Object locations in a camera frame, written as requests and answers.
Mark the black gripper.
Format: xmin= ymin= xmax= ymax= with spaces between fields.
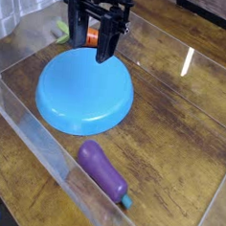
xmin=64 ymin=0 xmax=134 ymax=63

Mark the orange toy carrot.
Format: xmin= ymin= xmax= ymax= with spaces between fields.
xmin=56 ymin=20 xmax=99 ymax=47

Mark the blue upside-down bowl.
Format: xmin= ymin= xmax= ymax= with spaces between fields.
xmin=35 ymin=48 xmax=134 ymax=136

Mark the purple toy eggplant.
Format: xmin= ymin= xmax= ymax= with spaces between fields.
xmin=78 ymin=140 xmax=133 ymax=209

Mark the clear acrylic tray wall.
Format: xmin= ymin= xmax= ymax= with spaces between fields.
xmin=0 ymin=2 xmax=226 ymax=226

